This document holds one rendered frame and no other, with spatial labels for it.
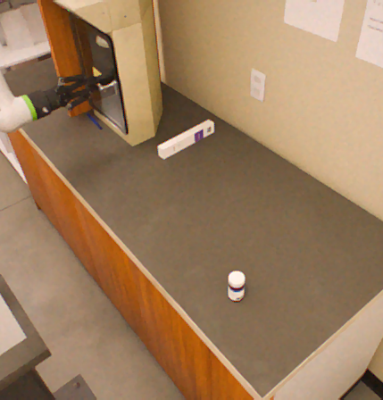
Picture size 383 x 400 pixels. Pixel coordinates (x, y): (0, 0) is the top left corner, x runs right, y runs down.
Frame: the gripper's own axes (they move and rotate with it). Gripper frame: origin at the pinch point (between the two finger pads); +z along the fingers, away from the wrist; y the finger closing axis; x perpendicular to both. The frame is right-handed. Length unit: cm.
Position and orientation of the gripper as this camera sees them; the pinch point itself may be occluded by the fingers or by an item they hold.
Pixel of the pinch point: (96, 82)
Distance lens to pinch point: 169.4
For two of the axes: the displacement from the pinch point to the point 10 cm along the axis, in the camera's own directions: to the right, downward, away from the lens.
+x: -6.2, -5.2, 5.9
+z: 7.8, -4.5, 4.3
